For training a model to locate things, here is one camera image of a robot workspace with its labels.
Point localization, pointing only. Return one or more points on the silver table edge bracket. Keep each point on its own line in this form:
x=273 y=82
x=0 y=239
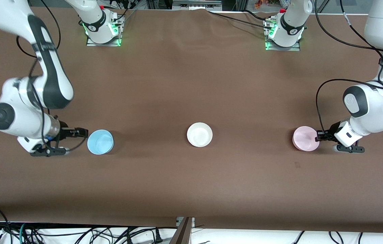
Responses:
x=185 y=220

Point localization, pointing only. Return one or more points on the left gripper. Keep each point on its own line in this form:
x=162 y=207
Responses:
x=333 y=129

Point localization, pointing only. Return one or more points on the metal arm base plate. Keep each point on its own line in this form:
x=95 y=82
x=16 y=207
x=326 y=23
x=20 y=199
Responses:
x=91 y=42
x=294 y=48

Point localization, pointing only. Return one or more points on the silver electronics box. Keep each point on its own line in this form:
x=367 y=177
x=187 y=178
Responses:
x=196 y=4

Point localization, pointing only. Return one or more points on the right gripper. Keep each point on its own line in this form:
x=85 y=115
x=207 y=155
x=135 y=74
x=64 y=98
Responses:
x=65 y=131

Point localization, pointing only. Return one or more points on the grey metal beam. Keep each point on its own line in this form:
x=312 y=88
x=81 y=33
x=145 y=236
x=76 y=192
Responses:
x=181 y=235

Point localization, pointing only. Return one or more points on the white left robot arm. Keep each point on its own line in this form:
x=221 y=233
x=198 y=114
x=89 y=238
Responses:
x=370 y=108

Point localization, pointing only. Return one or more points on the brown table cover sheet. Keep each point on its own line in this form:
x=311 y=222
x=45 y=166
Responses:
x=191 y=84

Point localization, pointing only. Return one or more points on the white bowl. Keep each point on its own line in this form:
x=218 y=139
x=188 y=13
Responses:
x=199 y=135

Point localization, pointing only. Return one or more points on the black power plug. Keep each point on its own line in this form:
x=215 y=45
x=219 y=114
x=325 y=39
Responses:
x=158 y=235

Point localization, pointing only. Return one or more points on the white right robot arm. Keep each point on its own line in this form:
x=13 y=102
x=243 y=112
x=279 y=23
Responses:
x=54 y=81

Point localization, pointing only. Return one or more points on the light blue bowl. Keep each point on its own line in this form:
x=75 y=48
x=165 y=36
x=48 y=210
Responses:
x=100 y=142

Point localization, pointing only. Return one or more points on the pink bowl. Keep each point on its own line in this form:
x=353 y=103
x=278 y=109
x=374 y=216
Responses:
x=304 y=138

